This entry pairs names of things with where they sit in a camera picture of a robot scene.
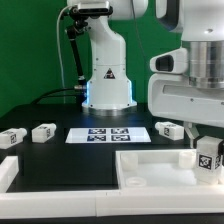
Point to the white sheet with fiducial markers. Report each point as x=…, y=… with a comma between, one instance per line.
x=108, y=135

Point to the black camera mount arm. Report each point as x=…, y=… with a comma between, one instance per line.
x=72, y=34

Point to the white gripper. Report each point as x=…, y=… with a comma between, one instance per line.
x=170, y=96

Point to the white left obstacle bar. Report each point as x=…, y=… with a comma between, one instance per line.
x=8, y=171

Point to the white obstacle bar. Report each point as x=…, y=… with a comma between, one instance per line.
x=8, y=171
x=170, y=200

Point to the camera on robot top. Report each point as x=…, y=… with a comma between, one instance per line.
x=99, y=8

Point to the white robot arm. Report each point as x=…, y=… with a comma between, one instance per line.
x=200, y=58

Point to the white square table top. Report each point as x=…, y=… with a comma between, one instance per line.
x=158, y=168

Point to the white front obstacle bar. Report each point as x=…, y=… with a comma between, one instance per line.
x=170, y=200

